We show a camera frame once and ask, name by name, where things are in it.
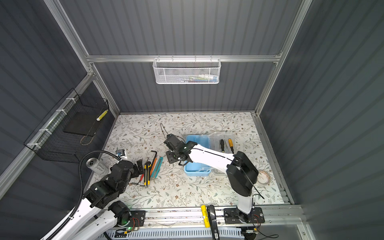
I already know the black handle on rail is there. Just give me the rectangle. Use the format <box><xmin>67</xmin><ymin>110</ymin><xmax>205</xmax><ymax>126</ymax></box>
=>
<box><xmin>207</xmin><ymin>205</ymin><xmax>220</xmax><ymax>240</ymax></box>

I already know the black hex key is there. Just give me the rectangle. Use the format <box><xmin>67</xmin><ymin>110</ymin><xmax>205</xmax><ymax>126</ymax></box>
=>
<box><xmin>151</xmin><ymin>150</ymin><xmax>158</xmax><ymax>167</ymax></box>

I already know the black pad in basket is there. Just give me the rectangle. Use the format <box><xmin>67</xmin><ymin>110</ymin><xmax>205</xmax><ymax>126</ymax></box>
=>
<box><xmin>63</xmin><ymin>112</ymin><xmax>101</xmax><ymax>137</ymax></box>

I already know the teal utility knife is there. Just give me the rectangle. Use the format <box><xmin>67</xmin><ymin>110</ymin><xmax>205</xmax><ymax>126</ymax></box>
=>
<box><xmin>151</xmin><ymin>157</ymin><xmax>164</xmax><ymax>180</ymax></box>

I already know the orange handled screwdriver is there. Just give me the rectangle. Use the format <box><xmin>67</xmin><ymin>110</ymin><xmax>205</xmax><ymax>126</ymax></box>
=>
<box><xmin>228</xmin><ymin>139</ymin><xmax>235</xmax><ymax>154</ymax></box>

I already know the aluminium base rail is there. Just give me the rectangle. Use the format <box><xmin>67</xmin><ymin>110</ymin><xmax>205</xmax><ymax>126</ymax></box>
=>
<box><xmin>59</xmin><ymin>204</ymin><xmax>307</xmax><ymax>240</ymax></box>

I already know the white wire mesh basket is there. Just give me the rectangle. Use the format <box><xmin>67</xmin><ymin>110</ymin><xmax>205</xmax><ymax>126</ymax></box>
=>
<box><xmin>153</xmin><ymin>59</ymin><xmax>222</xmax><ymax>85</ymax></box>

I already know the yellow marker on rail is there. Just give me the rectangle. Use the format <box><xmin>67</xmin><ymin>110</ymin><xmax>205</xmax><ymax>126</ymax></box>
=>
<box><xmin>201</xmin><ymin>205</ymin><xmax>210</xmax><ymax>228</ymax></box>

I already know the orange pencil tool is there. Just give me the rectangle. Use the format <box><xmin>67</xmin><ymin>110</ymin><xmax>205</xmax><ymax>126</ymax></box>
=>
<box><xmin>150</xmin><ymin>158</ymin><xmax>157</xmax><ymax>176</ymax></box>

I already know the yellow black handled screwdriver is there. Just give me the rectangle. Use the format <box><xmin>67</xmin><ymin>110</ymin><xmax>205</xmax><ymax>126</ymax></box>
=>
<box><xmin>220</xmin><ymin>139</ymin><xmax>225</xmax><ymax>153</ymax></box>

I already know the black wire mesh basket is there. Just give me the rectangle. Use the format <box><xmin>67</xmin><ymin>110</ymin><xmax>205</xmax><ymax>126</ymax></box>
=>
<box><xmin>24</xmin><ymin>89</ymin><xmax>111</xmax><ymax>163</ymax></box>

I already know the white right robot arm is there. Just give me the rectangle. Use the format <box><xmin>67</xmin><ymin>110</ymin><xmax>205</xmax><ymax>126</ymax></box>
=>
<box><xmin>164</xmin><ymin>134</ymin><xmax>259</xmax><ymax>215</ymax></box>

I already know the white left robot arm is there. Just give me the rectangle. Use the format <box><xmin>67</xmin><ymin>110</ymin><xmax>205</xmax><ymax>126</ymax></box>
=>
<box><xmin>42</xmin><ymin>150</ymin><xmax>140</xmax><ymax>240</ymax></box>

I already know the yellow black utility knife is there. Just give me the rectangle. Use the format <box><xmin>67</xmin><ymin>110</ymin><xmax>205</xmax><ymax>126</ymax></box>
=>
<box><xmin>144</xmin><ymin>161</ymin><xmax>151</xmax><ymax>187</ymax></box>

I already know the blue clear plastic tool box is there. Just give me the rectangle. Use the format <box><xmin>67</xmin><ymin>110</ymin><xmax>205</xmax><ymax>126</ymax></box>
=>
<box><xmin>184</xmin><ymin>134</ymin><xmax>235</xmax><ymax>177</ymax></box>

